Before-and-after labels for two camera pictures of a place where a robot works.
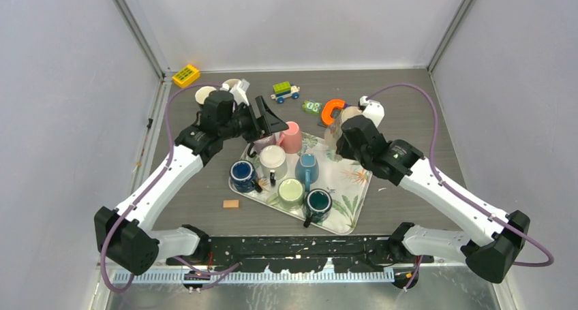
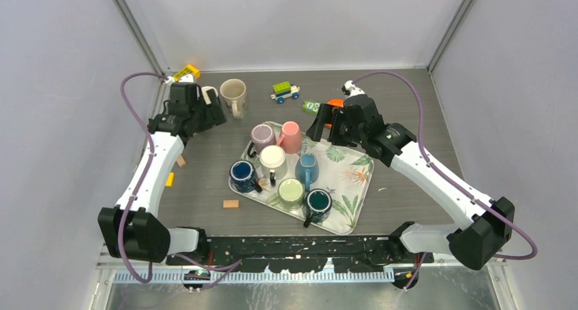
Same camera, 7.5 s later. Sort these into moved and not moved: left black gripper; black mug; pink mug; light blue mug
Moved: left black gripper
Not moved: light blue mug; pink mug; black mug
